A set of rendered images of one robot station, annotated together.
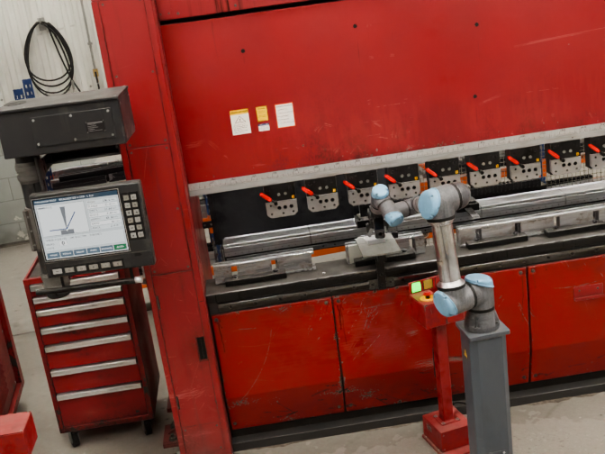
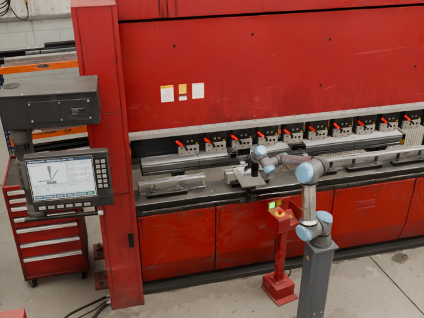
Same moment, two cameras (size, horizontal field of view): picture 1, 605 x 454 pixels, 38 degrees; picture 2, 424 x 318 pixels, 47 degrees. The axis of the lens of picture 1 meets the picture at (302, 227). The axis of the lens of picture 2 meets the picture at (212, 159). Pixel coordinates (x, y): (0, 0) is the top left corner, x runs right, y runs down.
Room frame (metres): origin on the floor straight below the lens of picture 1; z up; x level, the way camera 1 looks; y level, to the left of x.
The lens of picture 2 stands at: (1.00, 0.51, 2.88)
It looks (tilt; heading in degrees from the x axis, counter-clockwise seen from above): 29 degrees down; 349
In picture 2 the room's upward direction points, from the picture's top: straight up
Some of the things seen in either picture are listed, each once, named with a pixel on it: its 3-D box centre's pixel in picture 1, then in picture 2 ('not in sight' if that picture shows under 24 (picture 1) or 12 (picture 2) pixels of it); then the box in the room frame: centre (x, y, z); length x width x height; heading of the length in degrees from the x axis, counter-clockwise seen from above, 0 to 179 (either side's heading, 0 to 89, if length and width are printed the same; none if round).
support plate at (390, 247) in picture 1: (377, 245); (248, 176); (3.99, -0.34, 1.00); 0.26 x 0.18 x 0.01; 3
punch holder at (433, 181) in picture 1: (442, 173); (291, 130); (4.16, -0.71, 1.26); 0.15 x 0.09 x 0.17; 93
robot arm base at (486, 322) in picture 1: (481, 315); (320, 236); (3.43, -0.70, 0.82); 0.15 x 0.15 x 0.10
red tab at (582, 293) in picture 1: (589, 292); (366, 204); (4.03, -1.37, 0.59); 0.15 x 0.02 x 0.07; 93
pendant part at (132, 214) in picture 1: (94, 226); (70, 177); (3.50, 0.85, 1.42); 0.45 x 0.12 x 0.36; 89
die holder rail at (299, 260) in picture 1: (264, 266); (171, 183); (4.11, 0.21, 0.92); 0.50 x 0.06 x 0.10; 93
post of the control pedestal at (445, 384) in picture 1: (442, 369); (280, 252); (3.81, -0.57, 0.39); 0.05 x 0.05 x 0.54; 17
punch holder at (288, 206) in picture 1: (280, 197); (187, 142); (4.12, 0.09, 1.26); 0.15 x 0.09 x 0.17; 93
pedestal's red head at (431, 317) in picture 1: (436, 301); (284, 214); (3.81, -0.57, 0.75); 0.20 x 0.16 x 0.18; 107
